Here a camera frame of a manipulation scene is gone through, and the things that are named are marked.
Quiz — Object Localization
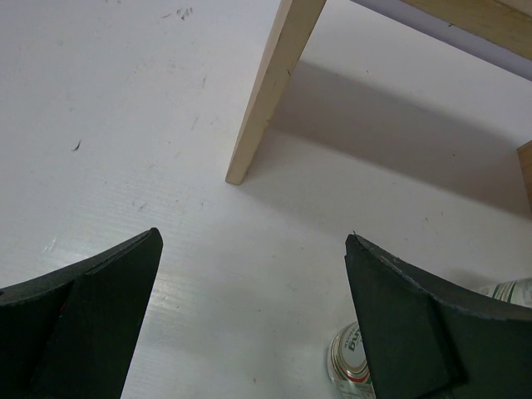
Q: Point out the wooden two-tier shelf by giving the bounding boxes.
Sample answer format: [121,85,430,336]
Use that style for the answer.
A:
[227,1,531,215]

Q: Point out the clear soda bottle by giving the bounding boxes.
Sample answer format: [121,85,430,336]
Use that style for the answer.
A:
[326,321,376,399]
[476,278,532,308]

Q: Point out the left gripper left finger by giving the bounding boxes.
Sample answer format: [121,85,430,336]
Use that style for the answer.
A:
[1,228,163,398]

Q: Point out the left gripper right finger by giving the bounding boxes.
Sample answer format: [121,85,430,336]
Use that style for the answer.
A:
[345,234,531,398]

